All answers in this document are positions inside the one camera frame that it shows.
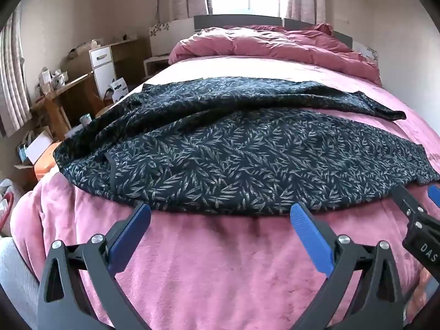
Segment person's grey clothing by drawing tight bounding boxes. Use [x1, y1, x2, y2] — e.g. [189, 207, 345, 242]
[0, 236, 40, 318]

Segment red white bag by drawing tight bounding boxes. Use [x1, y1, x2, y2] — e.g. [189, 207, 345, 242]
[0, 178, 25, 238]

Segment orange box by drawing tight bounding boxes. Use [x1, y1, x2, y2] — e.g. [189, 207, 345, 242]
[34, 141, 63, 182]

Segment person's right hand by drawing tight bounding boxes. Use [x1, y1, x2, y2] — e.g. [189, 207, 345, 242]
[411, 270, 440, 317]

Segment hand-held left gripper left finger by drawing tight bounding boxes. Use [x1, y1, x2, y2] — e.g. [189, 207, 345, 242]
[36, 202, 152, 330]

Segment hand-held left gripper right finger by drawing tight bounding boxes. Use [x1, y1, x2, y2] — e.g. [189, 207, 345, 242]
[290, 202, 413, 330]

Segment white box with black print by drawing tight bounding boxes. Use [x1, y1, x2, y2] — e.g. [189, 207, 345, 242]
[108, 78, 130, 104]

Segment white drawer cabinet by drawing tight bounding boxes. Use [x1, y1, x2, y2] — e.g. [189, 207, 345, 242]
[88, 45, 120, 99]

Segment white bedside shelf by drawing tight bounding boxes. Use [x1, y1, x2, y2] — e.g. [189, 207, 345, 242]
[143, 56, 171, 78]

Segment dark leaf print pants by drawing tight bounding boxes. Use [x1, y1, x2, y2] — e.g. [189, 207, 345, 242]
[53, 76, 440, 215]

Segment wooden desk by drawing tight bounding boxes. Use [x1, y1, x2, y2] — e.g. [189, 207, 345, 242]
[30, 37, 152, 142]

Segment striped pale curtain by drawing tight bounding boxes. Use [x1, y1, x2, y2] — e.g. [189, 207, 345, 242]
[0, 5, 32, 136]

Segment pink fleece blanket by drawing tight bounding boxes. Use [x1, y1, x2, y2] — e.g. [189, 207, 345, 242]
[10, 55, 440, 330]

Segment small white camera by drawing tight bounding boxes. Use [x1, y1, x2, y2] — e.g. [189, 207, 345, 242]
[51, 71, 68, 89]

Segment rose pink duvet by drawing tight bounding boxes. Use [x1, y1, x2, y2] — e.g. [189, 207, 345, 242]
[168, 23, 383, 86]

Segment white cardboard box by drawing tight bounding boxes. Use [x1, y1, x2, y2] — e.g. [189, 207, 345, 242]
[25, 130, 54, 164]

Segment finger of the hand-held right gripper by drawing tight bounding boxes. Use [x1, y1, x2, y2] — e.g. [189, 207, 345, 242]
[392, 184, 428, 229]
[427, 185, 440, 210]

